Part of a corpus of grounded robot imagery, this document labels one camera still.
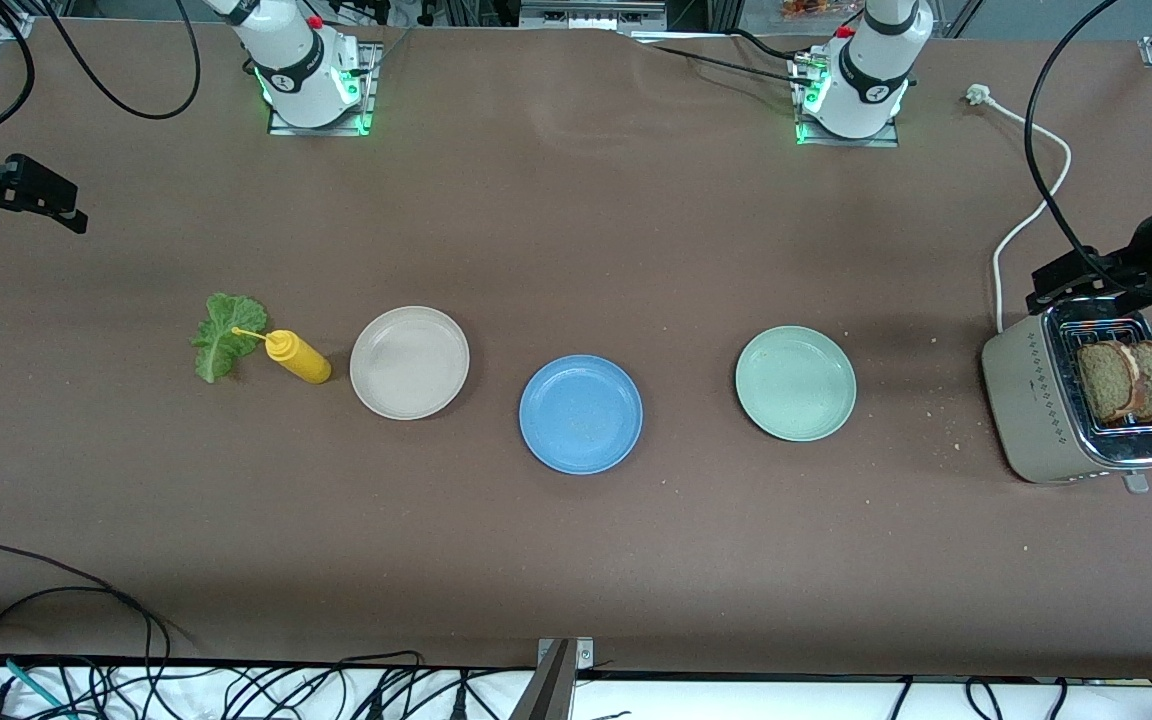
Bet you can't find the white sheet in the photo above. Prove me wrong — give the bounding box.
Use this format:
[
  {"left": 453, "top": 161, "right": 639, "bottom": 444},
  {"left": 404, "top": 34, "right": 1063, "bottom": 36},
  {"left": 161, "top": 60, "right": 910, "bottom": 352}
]
[{"left": 0, "top": 660, "right": 1152, "bottom": 720}]

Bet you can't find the small metal bracket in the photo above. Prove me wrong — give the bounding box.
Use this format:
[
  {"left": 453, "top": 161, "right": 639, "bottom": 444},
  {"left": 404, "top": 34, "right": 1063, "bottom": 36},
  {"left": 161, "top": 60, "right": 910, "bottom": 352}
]
[{"left": 536, "top": 637, "right": 595, "bottom": 683}]

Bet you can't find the mint green round plate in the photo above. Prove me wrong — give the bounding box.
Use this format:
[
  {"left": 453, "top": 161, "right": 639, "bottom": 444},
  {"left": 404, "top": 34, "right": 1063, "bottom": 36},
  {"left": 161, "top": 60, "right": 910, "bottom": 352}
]
[{"left": 734, "top": 326, "right": 858, "bottom": 443}]

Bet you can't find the teal cable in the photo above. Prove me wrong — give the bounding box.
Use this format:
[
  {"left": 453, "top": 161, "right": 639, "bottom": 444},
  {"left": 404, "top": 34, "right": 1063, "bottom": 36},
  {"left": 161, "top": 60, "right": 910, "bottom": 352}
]
[{"left": 0, "top": 650, "right": 82, "bottom": 720}]

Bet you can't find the thin black looping cable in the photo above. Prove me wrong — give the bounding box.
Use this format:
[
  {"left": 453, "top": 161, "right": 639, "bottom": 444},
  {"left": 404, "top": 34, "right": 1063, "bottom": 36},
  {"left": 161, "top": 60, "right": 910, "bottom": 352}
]
[{"left": 0, "top": 545, "right": 177, "bottom": 691}]

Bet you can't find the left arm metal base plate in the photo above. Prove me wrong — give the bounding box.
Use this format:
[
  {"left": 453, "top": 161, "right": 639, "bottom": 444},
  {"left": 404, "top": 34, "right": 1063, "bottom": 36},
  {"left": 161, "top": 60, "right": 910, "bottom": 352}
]
[{"left": 792, "top": 52, "right": 903, "bottom": 149}]

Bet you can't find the yellow mustard squeeze bottle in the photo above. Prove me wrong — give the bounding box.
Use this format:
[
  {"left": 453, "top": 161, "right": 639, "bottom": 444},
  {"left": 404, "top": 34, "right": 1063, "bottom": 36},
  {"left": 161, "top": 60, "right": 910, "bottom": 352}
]
[{"left": 231, "top": 326, "right": 333, "bottom": 385}]

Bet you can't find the grey metal box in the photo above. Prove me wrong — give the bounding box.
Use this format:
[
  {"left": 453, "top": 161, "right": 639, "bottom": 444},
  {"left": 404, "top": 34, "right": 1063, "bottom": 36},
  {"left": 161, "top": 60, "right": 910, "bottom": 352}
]
[{"left": 519, "top": 0, "right": 668, "bottom": 29}]

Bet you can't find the blue round plate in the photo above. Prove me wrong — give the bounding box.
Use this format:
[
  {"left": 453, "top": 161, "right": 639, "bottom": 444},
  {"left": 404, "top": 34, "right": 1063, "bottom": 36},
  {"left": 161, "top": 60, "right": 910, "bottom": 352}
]
[{"left": 519, "top": 354, "right": 644, "bottom": 475}]

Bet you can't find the beige chrome toaster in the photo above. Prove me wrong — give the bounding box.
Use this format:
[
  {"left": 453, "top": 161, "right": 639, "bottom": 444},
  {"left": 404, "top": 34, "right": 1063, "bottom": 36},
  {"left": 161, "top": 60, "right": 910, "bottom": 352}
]
[{"left": 981, "top": 296, "right": 1152, "bottom": 495}]

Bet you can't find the black base power cable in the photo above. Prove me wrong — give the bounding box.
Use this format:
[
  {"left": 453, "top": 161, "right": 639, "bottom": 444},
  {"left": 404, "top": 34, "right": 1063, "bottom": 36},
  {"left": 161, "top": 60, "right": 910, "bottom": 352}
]
[{"left": 636, "top": 28, "right": 817, "bottom": 86}]

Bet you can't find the beige round plate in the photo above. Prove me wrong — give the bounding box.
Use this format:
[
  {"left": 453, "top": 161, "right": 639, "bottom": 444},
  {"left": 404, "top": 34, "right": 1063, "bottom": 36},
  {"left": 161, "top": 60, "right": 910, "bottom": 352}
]
[{"left": 349, "top": 306, "right": 471, "bottom": 421}]

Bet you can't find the green lettuce leaf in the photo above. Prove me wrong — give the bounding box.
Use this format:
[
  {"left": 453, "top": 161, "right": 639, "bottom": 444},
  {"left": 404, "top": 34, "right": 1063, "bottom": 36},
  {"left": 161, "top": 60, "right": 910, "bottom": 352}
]
[{"left": 192, "top": 293, "right": 269, "bottom": 384}]

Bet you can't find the dark metal pole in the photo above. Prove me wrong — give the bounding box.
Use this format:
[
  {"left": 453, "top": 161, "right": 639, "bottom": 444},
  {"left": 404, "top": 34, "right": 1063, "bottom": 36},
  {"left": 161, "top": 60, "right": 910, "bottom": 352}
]
[{"left": 506, "top": 640, "right": 577, "bottom": 720}]

